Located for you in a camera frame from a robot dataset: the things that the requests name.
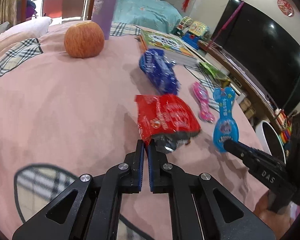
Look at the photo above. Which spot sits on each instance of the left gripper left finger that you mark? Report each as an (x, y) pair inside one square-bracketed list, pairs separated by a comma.
[(89, 208)]

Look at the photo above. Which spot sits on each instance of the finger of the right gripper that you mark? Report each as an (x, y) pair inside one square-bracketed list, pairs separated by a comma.
[(252, 158)]

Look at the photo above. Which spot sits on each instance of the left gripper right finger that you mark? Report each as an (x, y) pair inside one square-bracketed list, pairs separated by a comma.
[(201, 207)]

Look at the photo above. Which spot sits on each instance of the red snack bag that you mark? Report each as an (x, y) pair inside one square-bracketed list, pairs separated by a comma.
[(167, 120)]

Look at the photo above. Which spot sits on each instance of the blue candy blister pack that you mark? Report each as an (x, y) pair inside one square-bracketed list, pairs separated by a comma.
[(225, 127)]

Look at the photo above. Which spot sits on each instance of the pink candy blister pack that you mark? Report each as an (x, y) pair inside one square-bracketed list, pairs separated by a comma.
[(202, 96)]

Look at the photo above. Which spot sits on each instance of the blue clear plastic bag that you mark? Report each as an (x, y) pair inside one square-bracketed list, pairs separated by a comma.
[(159, 70)]

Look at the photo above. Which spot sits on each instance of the white rimmed trash bin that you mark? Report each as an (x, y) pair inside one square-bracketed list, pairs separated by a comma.
[(270, 140)]

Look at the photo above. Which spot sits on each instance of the person's right hand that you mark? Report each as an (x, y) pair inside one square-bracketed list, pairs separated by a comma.
[(279, 224)]

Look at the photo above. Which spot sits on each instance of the white tv cabinet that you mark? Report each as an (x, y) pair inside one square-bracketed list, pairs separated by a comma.
[(259, 109)]

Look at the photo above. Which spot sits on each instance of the green gold snack wrapper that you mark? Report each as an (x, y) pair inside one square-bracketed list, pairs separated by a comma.
[(211, 70)]

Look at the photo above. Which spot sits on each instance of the black television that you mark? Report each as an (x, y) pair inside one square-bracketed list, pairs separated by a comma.
[(266, 50)]

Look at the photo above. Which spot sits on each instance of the pink blanket with plaid patches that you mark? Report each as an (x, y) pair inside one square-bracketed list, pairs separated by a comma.
[(80, 115)]

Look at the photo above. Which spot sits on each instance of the stack of children's books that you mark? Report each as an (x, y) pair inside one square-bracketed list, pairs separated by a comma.
[(172, 47)]

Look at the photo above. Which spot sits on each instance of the colourful toy cash register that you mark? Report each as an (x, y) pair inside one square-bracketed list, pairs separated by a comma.
[(191, 32)]

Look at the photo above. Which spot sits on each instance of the orange apple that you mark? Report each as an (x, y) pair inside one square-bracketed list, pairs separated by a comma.
[(84, 40)]

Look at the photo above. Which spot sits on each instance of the teal covered furniture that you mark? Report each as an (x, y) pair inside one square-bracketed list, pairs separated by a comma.
[(153, 14)]

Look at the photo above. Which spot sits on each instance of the purple thermos bottle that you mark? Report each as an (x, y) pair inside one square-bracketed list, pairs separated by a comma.
[(103, 11)]

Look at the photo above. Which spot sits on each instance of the rainbow stacking ring toy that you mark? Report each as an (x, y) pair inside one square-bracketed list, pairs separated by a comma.
[(285, 135)]

